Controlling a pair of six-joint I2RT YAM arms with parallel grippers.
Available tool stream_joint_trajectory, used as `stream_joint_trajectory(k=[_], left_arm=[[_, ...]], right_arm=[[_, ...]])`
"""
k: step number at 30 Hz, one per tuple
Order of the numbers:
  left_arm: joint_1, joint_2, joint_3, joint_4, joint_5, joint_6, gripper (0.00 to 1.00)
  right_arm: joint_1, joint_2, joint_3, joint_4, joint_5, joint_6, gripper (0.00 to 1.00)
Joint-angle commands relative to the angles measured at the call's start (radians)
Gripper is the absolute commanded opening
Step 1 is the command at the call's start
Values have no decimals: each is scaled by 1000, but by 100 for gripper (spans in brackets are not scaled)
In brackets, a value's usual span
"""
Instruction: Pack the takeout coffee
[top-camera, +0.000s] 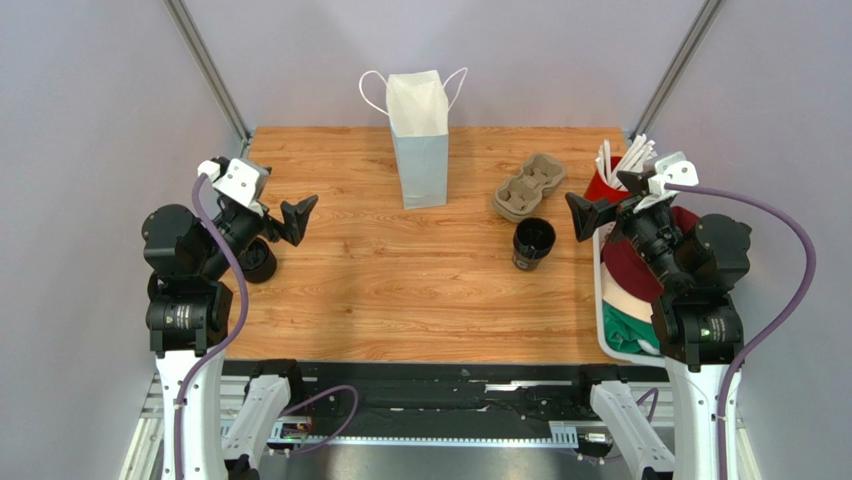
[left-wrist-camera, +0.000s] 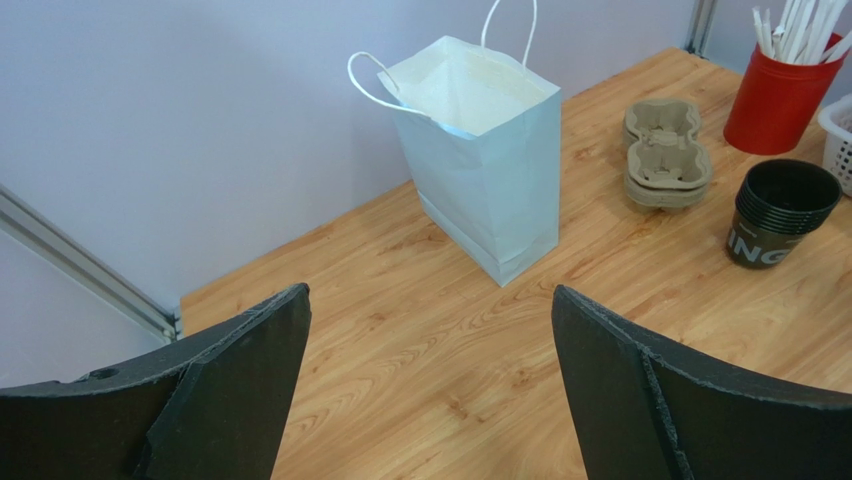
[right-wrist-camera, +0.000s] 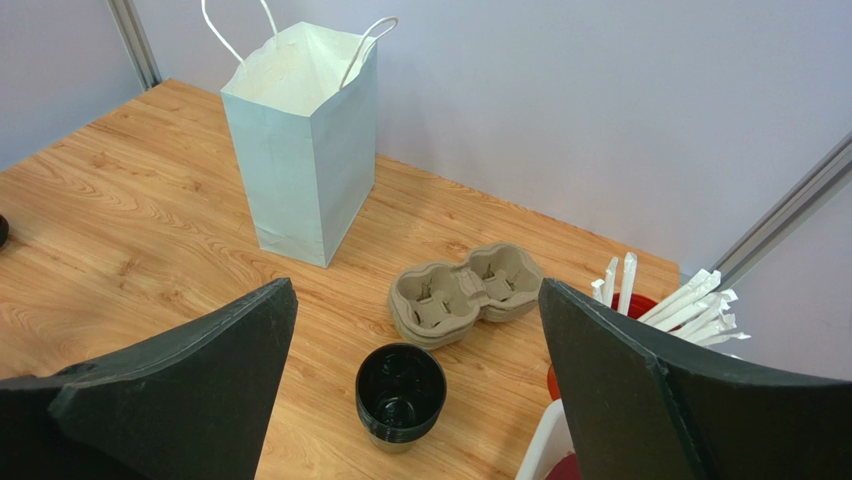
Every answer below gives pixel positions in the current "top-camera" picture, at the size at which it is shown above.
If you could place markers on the left aluminium frame post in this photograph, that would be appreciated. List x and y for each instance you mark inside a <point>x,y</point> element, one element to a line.
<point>193,38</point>

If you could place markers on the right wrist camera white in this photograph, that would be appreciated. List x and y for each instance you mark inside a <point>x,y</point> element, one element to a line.
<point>658,176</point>

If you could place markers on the black coffee cup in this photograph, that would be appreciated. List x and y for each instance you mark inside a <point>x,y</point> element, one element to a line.
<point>533,240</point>
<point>258,264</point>

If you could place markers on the red cup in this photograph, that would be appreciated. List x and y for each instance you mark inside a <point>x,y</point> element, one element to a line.
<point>598,188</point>

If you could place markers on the black coffee cup right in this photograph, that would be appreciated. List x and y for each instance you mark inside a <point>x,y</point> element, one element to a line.
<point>533,240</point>

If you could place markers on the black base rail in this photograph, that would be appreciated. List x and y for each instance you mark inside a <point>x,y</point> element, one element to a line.
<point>452,401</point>

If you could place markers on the white paper bag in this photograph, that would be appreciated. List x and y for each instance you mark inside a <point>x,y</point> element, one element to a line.
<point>417,107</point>

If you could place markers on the maroon bucket hat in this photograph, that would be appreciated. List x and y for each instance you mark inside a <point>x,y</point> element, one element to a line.
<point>630,272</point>

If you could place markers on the pulp cup carrier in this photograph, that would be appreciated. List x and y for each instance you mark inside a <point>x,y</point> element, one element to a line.
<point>539,177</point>
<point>514,210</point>

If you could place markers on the right aluminium frame post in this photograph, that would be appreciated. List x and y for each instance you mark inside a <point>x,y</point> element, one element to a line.
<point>689,45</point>

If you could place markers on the green cloth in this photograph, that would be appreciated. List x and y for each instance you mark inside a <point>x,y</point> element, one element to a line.
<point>626,334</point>

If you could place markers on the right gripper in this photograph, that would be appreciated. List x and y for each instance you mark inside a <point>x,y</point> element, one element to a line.
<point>617,215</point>

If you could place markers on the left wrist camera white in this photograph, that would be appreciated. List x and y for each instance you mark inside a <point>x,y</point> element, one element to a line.
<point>238,179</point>

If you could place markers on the white paper straws bundle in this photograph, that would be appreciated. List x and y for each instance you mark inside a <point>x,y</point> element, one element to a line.
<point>641,150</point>

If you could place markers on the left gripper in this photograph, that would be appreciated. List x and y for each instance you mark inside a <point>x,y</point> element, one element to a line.
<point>294,217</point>

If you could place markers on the aluminium frame post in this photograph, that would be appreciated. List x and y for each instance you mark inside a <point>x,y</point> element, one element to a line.
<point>193,38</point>
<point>689,45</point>

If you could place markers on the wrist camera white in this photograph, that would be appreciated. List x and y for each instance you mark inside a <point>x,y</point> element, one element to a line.
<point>238,179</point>
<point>658,176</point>

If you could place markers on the black coffee cup left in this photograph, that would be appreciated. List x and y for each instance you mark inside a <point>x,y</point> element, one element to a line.
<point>258,264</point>

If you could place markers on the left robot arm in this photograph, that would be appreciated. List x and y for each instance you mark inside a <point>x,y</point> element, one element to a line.
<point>188,321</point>

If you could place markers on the white plastic basket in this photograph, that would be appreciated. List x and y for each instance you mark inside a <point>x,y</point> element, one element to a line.
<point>598,241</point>

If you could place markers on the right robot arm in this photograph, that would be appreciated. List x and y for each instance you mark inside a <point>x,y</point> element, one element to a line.
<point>694,319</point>

